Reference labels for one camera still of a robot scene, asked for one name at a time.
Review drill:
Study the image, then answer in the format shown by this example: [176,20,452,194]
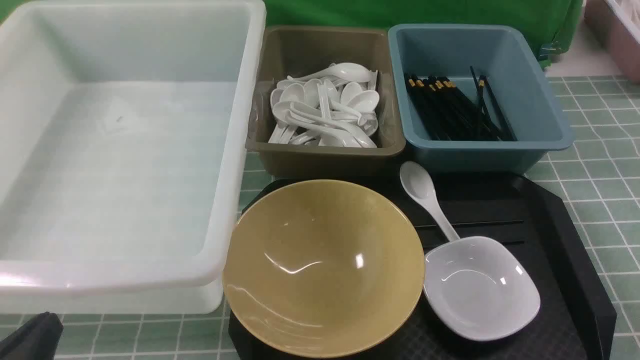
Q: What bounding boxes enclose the black serving tray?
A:
[228,171,618,360]

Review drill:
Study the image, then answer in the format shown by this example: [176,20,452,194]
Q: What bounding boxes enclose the top white spoon in bin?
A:
[286,63,373,83]

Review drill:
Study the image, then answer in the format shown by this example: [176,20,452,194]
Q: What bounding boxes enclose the brown plastic bin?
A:
[246,26,406,179]

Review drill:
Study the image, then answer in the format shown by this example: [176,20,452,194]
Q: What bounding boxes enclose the white spoon right in bin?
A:
[346,89,380,113]

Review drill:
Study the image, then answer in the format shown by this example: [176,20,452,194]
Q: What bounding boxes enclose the leaning black chopstick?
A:
[470,67,486,141]

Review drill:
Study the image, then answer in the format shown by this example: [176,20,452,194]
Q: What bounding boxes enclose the black object bottom left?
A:
[0,311,64,360]

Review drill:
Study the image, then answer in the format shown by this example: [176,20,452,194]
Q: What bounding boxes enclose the white square dish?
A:
[423,235,541,342]

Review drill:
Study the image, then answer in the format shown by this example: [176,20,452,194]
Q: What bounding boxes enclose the blue plastic bin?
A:
[388,23,574,174]

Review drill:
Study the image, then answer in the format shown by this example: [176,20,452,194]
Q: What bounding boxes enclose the yellow noodle bowl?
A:
[222,179,426,359]

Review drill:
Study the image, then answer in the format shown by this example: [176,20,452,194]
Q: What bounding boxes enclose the green cloth backdrop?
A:
[0,0,584,68]

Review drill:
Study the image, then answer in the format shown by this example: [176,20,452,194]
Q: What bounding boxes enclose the white spoon in bin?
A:
[286,63,373,83]
[346,89,380,113]

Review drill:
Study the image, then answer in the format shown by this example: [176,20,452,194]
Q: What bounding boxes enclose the black chopstick gold band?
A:
[413,219,524,229]

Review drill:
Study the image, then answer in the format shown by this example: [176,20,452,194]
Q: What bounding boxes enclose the pink bin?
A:
[583,0,640,84]

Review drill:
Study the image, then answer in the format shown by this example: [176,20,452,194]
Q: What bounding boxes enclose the white soup spoon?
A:
[398,161,460,242]

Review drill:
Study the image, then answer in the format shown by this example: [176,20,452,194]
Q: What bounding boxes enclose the large white plastic tub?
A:
[0,0,266,315]

